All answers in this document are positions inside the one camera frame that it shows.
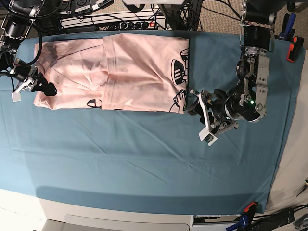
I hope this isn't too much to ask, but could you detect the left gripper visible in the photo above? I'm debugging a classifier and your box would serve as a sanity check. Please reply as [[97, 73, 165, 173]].
[[188, 89, 239, 135]]

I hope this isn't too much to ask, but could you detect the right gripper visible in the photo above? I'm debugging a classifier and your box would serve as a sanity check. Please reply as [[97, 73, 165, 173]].
[[10, 59, 57, 96]]

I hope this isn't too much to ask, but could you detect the pink T-shirt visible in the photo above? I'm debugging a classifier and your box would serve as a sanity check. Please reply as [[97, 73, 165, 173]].
[[34, 33, 189, 114]]

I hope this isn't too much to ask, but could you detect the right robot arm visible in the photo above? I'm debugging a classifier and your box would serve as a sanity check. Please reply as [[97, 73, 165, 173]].
[[0, 0, 63, 102]]

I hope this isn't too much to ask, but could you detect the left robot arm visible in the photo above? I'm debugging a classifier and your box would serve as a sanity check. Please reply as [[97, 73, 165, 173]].
[[188, 0, 277, 135]]

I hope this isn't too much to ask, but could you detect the white power strip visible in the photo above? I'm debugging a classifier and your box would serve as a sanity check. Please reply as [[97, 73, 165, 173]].
[[60, 14, 167, 30]]

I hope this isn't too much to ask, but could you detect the teal table cloth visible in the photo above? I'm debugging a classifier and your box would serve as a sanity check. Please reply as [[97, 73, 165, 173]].
[[0, 41, 305, 215]]

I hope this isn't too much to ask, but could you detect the orange black clamp top right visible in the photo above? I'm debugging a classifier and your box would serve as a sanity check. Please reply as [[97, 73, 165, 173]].
[[286, 36, 304, 63]]

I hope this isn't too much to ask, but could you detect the blue black clamp top right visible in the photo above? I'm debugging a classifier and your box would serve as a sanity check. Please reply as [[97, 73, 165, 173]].
[[275, 13, 296, 42]]

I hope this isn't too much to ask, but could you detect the orange blue clamp bottom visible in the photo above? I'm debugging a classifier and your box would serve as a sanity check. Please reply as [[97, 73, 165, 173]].
[[225, 202, 258, 231]]

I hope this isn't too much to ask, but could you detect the white cabinet under table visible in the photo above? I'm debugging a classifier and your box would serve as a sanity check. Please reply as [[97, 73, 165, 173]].
[[39, 199, 192, 231]]

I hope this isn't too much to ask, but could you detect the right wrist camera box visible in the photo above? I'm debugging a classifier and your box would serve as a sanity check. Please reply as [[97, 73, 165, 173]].
[[11, 91, 21, 103]]

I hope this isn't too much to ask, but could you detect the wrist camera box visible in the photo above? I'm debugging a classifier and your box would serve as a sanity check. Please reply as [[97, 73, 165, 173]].
[[199, 127, 218, 147], [11, 91, 21, 103]]

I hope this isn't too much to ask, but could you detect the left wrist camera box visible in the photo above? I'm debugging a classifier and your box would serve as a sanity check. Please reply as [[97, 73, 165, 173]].
[[199, 127, 218, 147]]

